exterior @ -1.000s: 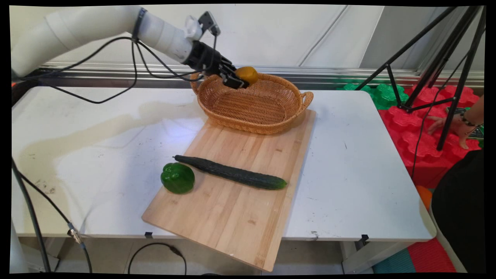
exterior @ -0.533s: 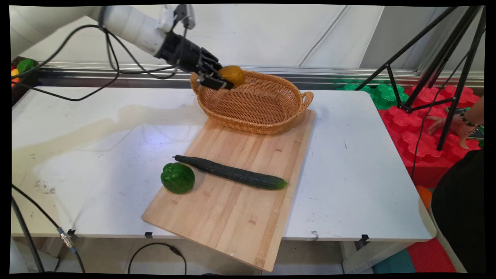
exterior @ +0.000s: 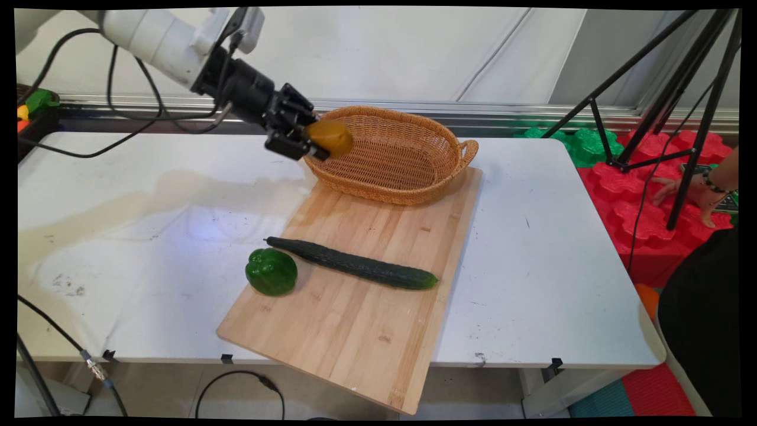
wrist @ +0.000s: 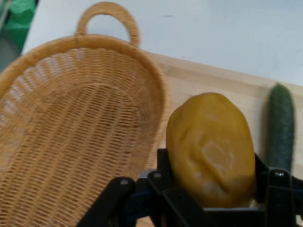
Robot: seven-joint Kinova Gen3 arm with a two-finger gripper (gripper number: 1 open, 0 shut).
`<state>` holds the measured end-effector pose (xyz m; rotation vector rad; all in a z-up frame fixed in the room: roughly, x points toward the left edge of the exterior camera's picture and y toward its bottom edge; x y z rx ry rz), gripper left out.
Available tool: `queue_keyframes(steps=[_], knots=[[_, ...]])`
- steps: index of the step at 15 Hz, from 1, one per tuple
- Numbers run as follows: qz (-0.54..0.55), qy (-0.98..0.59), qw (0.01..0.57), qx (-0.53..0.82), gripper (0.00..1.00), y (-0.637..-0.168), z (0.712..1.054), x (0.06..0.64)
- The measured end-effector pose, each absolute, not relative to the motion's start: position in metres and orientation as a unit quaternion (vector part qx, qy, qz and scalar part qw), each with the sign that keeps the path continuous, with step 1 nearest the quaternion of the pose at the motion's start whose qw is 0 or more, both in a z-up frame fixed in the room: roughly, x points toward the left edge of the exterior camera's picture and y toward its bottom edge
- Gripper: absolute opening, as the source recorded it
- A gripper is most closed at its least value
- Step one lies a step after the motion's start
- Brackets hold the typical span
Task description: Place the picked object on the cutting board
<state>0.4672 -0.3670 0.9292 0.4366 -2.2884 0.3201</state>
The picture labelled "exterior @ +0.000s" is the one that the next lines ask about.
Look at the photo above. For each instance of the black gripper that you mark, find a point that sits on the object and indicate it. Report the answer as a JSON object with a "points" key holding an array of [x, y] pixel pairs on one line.
{"points": [[245, 89]]}

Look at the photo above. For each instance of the yellow-brown potato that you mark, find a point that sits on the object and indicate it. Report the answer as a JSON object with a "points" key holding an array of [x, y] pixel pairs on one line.
{"points": [[331, 137]]}

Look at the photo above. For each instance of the green bell pepper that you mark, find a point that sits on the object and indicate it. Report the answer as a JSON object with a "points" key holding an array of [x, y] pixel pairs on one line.
{"points": [[272, 273]]}

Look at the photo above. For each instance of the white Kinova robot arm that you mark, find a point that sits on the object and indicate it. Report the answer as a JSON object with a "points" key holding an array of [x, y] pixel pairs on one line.
{"points": [[159, 38]]}

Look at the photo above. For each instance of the person's bare forearm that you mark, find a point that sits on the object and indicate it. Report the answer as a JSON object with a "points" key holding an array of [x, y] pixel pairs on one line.
{"points": [[726, 171]]}

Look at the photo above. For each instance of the person's bare hand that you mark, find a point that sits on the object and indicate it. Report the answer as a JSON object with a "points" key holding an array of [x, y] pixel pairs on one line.
{"points": [[695, 192]]}

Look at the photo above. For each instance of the woven wicker basket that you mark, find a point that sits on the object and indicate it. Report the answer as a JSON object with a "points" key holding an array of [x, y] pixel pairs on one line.
{"points": [[396, 165]]}

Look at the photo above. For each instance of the dark green cucumber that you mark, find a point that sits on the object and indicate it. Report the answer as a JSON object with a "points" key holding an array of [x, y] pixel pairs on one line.
{"points": [[361, 266]]}

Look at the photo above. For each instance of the wooden cutting board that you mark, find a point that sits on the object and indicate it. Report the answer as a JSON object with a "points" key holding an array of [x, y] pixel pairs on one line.
{"points": [[355, 331]]}

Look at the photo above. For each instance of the black storage bin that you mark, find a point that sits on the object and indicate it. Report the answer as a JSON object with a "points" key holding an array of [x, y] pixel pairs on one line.
{"points": [[41, 127]]}

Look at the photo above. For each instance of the green toy vegetable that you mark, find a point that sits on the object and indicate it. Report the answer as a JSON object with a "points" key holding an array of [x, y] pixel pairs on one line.
{"points": [[41, 100]]}

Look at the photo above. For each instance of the yellow toy piece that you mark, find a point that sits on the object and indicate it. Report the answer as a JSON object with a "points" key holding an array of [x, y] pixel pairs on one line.
{"points": [[22, 112]]}

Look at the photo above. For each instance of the orange toy piece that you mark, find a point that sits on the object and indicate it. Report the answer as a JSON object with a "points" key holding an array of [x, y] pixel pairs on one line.
{"points": [[22, 125]]}

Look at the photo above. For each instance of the green foam floor mat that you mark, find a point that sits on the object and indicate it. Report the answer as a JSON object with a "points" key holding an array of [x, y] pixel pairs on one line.
{"points": [[585, 145]]}

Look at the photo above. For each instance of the red foam floor mat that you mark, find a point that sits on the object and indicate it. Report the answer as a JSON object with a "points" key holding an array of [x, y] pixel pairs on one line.
{"points": [[627, 201]]}

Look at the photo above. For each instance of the white table leg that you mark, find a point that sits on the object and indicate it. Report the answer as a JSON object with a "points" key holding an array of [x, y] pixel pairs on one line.
{"points": [[562, 390]]}

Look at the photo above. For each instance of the orange foam piece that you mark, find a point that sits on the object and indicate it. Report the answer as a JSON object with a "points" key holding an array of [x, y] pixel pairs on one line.
{"points": [[649, 299]]}

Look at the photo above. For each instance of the teal foam floor mat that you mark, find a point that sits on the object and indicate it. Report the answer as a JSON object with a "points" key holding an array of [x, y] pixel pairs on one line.
{"points": [[603, 402]]}

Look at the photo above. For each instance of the black clothed person body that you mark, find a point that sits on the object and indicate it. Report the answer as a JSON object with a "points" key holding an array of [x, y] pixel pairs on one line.
{"points": [[704, 331]]}

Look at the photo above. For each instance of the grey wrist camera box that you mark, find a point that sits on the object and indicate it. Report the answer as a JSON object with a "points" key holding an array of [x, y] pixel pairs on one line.
{"points": [[248, 26]]}

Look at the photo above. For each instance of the aluminium wall rail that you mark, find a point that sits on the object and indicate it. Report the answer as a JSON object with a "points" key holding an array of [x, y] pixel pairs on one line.
{"points": [[532, 115]]}

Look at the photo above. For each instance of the black camera tripod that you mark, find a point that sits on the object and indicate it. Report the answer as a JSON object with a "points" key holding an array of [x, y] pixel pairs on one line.
{"points": [[680, 83]]}

